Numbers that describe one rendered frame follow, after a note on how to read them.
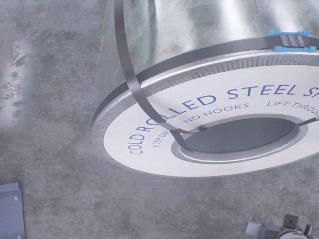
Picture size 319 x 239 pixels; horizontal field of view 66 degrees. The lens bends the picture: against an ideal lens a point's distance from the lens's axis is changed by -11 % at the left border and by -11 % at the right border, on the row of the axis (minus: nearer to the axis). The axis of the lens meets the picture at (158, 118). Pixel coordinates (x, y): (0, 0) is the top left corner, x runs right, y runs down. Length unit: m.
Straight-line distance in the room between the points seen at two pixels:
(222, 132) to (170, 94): 0.75
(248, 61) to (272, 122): 0.77
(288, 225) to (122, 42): 0.62
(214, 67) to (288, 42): 0.18
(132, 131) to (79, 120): 1.18
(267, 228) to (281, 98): 0.38
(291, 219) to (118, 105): 0.54
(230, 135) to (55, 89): 1.45
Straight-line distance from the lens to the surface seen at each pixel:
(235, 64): 0.65
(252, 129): 1.44
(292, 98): 0.87
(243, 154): 1.41
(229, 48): 0.64
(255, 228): 0.73
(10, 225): 2.08
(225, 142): 1.42
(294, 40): 0.68
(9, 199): 2.11
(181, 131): 0.83
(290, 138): 1.28
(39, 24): 2.89
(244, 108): 0.86
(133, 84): 0.70
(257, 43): 0.65
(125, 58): 0.71
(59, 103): 2.22
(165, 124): 0.78
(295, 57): 0.68
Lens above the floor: 1.82
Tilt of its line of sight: 65 degrees down
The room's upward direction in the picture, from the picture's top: 1 degrees counter-clockwise
